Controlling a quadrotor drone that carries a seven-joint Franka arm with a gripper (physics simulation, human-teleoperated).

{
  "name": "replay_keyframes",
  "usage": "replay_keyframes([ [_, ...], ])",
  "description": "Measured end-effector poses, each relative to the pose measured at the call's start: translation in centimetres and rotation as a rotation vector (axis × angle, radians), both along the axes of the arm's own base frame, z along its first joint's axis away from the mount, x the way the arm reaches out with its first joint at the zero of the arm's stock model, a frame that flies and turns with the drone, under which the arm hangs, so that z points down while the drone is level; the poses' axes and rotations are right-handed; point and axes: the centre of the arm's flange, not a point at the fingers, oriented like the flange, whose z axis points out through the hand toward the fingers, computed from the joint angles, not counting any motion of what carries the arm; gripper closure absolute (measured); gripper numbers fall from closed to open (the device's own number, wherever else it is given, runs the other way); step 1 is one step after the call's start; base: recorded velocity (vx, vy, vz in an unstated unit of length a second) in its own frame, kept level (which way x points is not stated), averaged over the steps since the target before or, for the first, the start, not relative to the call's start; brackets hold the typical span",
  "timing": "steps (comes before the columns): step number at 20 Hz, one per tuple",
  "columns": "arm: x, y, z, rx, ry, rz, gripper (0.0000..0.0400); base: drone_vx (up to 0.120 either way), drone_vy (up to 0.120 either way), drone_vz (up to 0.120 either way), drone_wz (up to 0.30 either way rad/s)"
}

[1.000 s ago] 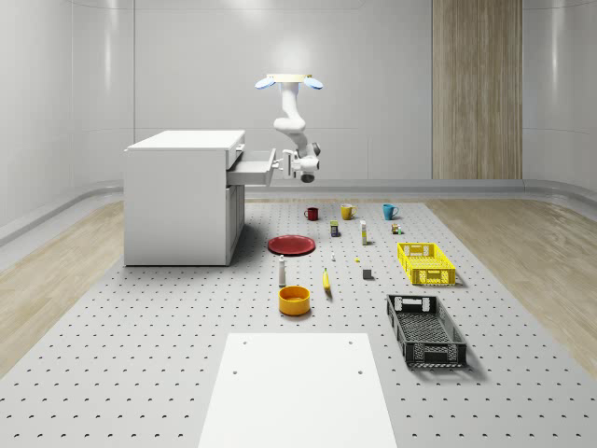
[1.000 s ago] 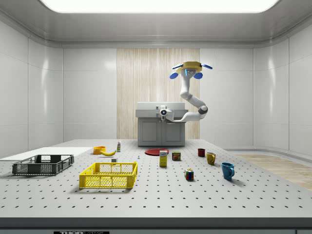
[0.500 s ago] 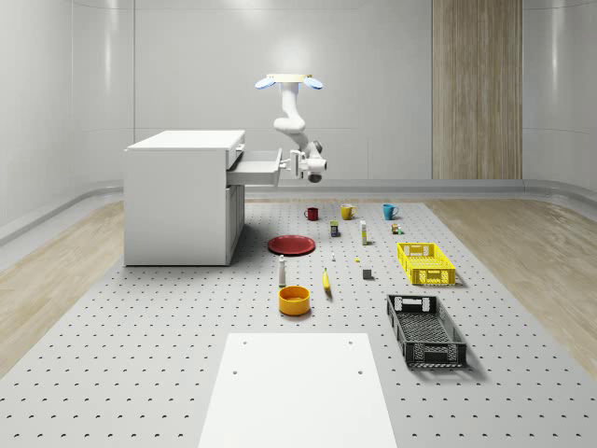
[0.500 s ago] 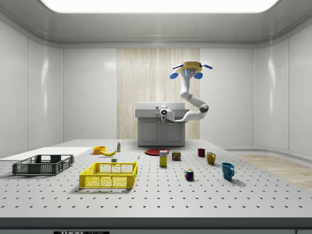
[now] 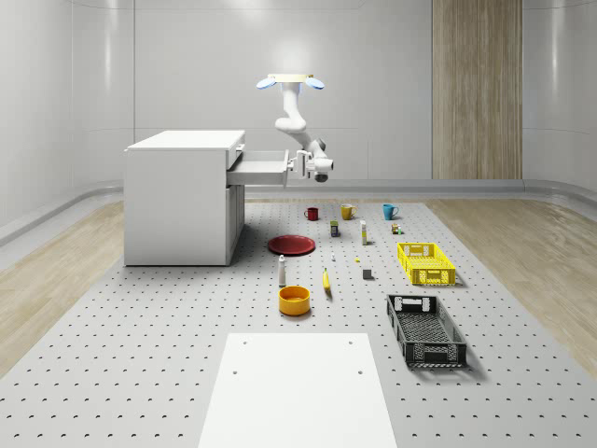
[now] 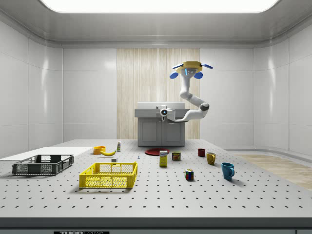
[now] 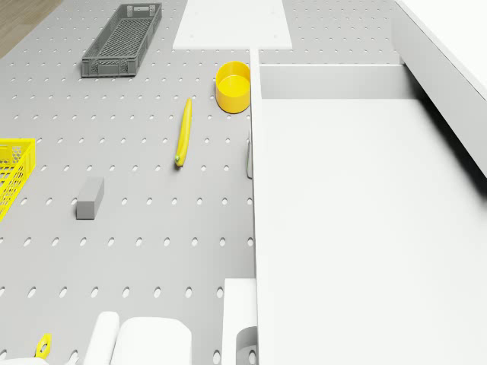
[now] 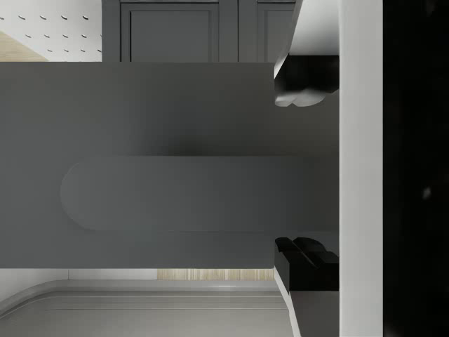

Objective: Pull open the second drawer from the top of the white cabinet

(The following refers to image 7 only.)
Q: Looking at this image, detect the white drawer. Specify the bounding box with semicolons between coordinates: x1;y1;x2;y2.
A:
221;48;487;365

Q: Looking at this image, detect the banana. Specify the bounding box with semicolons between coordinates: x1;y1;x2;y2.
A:
174;97;193;167

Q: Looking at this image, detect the yellow bowl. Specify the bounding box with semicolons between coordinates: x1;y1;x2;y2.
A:
215;61;251;114

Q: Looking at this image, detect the grey cube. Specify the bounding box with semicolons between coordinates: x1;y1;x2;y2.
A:
75;176;105;221

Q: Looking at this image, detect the white board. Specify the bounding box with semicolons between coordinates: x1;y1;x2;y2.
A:
173;0;294;50

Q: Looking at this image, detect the dark grey basket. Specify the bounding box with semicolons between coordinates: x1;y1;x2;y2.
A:
81;2;163;78

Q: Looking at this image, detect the yellow basket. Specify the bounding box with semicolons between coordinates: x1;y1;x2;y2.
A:
0;138;37;224

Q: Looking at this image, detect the white cabinet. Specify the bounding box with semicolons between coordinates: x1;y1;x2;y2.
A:
391;0;487;178

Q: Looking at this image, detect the small yellow nut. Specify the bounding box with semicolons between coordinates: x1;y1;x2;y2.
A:
35;333;53;359

